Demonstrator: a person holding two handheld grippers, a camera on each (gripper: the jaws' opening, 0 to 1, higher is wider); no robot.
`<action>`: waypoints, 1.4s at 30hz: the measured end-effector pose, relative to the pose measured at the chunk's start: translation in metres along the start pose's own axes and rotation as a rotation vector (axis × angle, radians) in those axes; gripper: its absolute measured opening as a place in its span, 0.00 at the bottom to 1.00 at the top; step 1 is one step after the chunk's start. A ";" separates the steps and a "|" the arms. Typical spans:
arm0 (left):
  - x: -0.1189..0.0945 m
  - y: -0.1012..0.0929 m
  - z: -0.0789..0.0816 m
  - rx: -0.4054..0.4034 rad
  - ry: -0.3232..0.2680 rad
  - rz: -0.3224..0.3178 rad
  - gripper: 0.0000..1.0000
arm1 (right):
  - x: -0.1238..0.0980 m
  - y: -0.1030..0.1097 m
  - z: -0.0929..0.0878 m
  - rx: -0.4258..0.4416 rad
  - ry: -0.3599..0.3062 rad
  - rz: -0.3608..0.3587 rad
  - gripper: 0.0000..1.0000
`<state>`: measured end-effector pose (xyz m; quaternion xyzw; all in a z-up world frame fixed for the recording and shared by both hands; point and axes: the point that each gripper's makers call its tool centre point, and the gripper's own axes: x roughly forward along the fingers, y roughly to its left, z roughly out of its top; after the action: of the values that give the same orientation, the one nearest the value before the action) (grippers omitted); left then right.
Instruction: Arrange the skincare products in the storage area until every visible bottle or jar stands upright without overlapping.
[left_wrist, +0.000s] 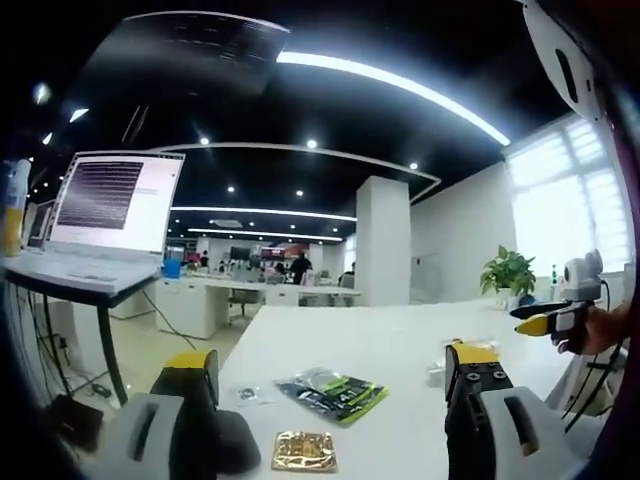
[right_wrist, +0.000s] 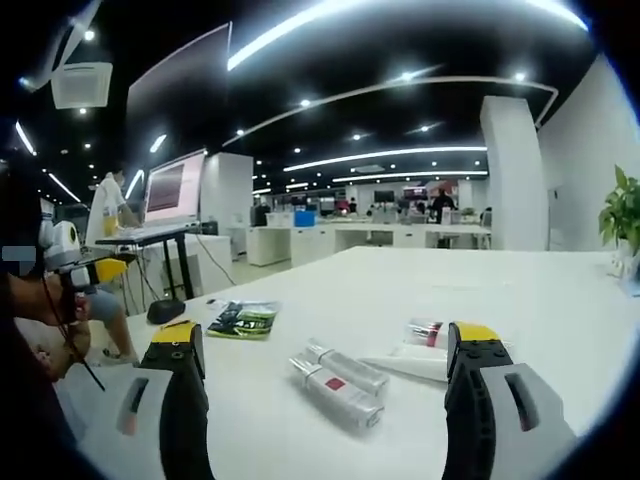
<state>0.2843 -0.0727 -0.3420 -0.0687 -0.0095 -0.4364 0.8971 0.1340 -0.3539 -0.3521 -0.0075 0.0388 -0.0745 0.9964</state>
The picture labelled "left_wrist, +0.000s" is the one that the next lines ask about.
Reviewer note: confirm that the row of white office desks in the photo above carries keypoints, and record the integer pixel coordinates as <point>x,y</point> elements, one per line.
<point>280,292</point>

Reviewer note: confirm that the white and yellow bottle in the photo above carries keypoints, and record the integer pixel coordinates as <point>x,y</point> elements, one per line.
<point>12,205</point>

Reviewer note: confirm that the white worn device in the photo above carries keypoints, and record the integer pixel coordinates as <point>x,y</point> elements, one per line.
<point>565,55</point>

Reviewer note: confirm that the black-framed side table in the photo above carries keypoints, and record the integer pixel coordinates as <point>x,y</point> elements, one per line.
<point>107,320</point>

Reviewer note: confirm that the gold foil packet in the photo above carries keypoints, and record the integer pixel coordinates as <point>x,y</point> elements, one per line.
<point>304,451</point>

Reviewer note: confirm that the green potted plant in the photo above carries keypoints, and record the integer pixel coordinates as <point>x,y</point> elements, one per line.
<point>507,272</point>

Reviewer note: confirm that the black box on floor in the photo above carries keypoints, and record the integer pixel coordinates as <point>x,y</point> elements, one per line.
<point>75,422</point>

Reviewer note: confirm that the black and green packet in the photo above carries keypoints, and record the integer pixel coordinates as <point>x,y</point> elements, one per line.
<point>335,395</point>

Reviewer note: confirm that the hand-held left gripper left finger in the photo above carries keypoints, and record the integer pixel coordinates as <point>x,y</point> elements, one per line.
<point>150,425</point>

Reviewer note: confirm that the grey office chair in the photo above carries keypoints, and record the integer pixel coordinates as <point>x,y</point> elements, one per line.
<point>244,302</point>

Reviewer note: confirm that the black rounded object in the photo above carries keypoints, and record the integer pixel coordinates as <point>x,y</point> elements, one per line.
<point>237,440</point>

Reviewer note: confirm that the person's right hand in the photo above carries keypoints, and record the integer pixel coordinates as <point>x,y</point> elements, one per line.
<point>602,332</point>

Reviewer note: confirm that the open silver laptop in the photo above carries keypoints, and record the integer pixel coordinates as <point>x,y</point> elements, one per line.
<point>105,210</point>

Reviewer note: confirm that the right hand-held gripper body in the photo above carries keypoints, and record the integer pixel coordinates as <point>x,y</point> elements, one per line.
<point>580,292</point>

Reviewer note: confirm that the long ceiling light strip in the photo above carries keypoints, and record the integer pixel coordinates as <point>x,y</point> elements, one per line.
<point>400,85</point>

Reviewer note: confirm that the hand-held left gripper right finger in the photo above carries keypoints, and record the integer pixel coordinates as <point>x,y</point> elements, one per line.
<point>500,415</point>

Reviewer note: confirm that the window blinds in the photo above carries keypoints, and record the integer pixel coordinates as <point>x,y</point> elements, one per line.
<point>565,200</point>

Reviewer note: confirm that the blue box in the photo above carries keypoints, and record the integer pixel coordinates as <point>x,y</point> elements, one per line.
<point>173,270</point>

